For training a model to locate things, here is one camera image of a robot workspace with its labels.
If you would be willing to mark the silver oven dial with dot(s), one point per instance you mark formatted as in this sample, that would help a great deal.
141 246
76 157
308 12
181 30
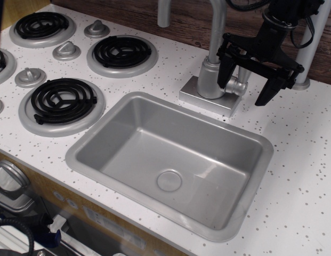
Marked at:
13 182

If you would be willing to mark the wooden toy kitchen front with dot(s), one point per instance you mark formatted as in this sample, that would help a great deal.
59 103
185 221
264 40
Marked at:
93 224

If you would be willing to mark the silver faucet lever handle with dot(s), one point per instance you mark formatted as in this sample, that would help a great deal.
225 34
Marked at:
238 85

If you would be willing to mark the grey support pole with base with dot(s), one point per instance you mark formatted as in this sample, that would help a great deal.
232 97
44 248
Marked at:
306 55

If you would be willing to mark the silver toy faucet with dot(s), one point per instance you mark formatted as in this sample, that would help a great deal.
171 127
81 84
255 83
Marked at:
203 91

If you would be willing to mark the grey stove knob middle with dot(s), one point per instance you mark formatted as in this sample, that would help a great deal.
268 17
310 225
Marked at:
66 52

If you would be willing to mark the grey stove knob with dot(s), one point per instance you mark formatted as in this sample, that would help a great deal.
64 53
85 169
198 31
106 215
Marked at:
96 30
66 52
30 77

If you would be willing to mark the front left stove burner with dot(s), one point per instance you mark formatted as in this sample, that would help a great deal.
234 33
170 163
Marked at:
8 65

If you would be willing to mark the back right stove burner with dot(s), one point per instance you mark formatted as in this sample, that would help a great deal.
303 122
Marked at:
122 56

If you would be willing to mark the grey stove knob front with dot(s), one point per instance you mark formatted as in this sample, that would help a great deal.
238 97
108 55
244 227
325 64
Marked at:
30 77

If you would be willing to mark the grey stove knob back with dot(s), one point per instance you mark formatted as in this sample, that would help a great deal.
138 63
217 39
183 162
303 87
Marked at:
96 30

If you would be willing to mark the front right stove burner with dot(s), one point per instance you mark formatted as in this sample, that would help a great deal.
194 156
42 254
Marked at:
61 107

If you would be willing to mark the stove burner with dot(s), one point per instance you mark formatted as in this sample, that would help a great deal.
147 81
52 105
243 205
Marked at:
42 29
8 65
122 56
61 107

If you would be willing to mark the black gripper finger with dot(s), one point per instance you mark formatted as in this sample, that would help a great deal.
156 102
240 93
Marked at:
226 69
270 89

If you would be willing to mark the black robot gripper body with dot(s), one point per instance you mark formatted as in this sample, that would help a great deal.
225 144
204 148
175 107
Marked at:
262 54

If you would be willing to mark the back left stove burner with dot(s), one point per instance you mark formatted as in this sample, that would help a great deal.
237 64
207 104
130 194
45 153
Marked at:
42 29

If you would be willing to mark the grey plastic sink basin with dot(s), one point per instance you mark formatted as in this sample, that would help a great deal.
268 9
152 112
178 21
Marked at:
198 172

